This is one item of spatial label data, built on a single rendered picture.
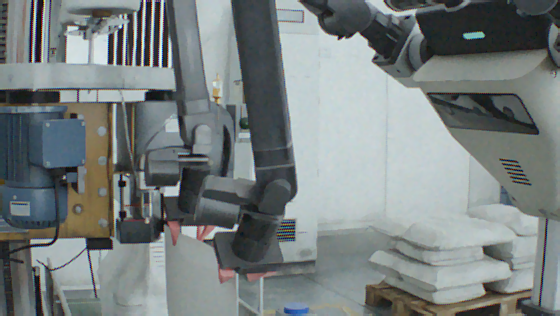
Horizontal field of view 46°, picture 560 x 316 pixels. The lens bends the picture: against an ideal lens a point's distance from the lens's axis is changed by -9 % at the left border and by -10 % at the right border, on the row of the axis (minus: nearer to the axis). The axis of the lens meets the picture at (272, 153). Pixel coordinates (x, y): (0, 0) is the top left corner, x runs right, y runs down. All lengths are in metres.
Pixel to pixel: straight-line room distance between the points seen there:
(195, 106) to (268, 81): 0.41
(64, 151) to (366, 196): 5.31
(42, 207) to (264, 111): 0.63
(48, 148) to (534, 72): 0.87
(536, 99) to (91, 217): 1.02
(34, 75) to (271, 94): 0.60
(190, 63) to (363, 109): 5.17
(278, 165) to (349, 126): 5.42
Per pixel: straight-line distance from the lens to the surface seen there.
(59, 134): 1.37
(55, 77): 1.43
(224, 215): 1.04
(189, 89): 1.34
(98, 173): 1.65
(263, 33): 0.91
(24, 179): 1.45
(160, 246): 4.55
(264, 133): 0.97
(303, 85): 5.54
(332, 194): 6.38
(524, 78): 1.11
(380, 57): 1.51
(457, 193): 7.12
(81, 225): 1.67
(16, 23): 1.70
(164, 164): 1.34
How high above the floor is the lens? 1.34
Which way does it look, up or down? 4 degrees down
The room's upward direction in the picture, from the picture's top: 1 degrees clockwise
